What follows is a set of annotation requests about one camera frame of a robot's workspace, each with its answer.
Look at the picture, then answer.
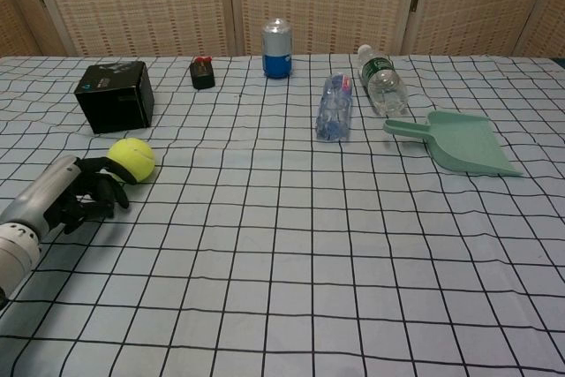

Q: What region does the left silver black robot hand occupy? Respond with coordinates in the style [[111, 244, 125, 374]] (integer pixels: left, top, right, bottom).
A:
[[0, 155, 139, 236]]

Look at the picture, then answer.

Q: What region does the yellow tennis ball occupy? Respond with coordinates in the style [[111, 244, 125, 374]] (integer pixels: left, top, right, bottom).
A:
[[106, 138, 156, 184]]

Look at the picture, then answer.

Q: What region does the black cardboard box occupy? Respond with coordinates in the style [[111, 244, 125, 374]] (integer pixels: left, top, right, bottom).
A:
[[73, 61, 155, 135]]

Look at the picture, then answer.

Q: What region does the small black device red top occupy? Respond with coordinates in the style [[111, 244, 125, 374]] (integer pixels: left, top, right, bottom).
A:
[[189, 56, 216, 90]]

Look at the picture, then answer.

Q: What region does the light blue checked tablecloth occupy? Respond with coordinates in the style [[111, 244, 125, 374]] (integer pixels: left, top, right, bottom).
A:
[[0, 54, 565, 377]]

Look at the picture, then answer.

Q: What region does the blue and silver can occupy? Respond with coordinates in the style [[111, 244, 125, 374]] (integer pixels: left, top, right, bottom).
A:
[[261, 18, 294, 80]]

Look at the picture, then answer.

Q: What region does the clear bottle pink label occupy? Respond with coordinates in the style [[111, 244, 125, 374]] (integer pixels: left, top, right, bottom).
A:
[[313, 72, 355, 144]]

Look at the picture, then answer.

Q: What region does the woven folding screen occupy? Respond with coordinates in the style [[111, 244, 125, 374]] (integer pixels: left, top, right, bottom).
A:
[[0, 0, 565, 59]]

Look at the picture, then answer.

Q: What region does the clear bottle green label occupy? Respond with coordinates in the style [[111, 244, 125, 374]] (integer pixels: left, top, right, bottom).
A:
[[356, 44, 410, 117]]

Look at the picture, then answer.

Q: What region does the green plastic dustpan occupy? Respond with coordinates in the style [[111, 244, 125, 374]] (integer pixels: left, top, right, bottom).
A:
[[382, 110, 524, 178]]

